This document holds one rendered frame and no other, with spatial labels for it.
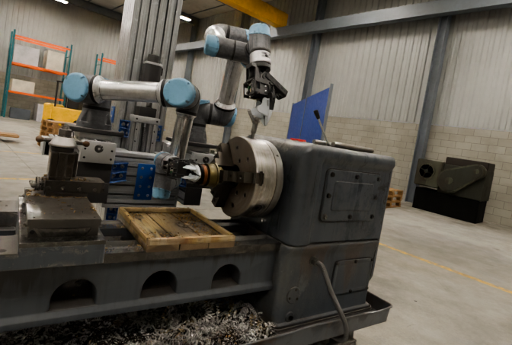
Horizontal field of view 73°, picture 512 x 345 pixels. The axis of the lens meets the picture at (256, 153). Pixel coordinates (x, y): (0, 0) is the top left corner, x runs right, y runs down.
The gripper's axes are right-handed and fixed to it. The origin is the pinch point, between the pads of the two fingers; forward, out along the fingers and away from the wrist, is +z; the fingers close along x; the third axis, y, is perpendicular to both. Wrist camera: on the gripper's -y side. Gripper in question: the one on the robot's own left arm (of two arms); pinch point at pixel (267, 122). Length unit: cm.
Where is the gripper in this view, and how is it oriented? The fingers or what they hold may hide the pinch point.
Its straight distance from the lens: 118.7
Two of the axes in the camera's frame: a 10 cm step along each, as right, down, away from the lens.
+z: 0.2, 9.8, -2.1
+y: -8.1, -1.0, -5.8
